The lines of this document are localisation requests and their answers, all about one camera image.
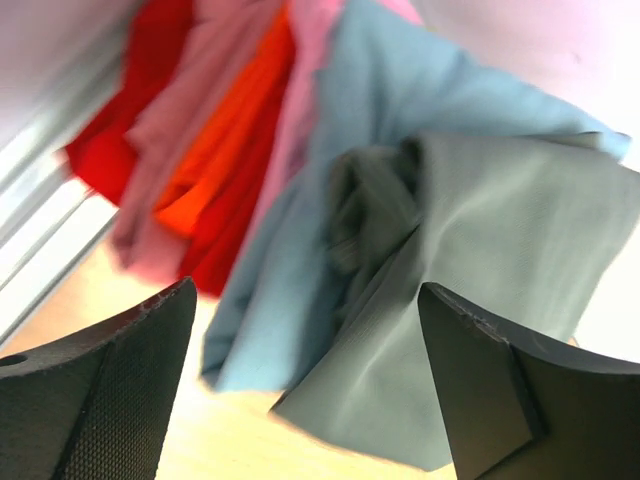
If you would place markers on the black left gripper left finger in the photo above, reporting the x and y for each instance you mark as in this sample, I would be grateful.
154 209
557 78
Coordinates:
96 404

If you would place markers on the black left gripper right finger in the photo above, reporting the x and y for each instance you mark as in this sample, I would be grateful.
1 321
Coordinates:
518 404

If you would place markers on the dark grey t shirt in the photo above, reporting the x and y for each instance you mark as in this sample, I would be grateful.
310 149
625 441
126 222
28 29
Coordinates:
521 226

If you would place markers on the folded orange t shirt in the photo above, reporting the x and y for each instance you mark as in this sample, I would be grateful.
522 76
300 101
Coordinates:
210 159

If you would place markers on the folded teal t shirt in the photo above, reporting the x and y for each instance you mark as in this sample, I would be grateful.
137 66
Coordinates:
386 79

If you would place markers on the folded red t shirt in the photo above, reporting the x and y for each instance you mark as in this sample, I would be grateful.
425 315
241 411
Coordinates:
101 154

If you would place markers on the folded pink t shirt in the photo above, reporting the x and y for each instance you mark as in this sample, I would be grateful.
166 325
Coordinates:
224 38

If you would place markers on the left aluminium frame post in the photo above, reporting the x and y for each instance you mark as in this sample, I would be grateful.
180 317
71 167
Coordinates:
49 219

